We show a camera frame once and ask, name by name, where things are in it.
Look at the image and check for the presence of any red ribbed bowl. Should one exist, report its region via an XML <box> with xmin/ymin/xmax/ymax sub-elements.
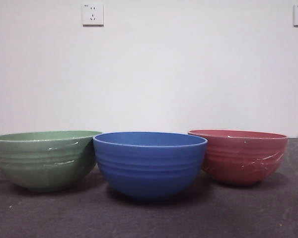
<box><xmin>187</xmin><ymin>128</ymin><xmax>289</xmax><ymax>187</ymax></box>

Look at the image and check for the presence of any green ribbed bowl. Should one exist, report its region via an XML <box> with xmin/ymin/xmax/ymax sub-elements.
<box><xmin>0</xmin><ymin>130</ymin><xmax>103</xmax><ymax>194</ymax></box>

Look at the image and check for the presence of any blue ribbed bowl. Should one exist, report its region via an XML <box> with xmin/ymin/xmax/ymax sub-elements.
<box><xmin>92</xmin><ymin>131</ymin><xmax>209</xmax><ymax>201</ymax></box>

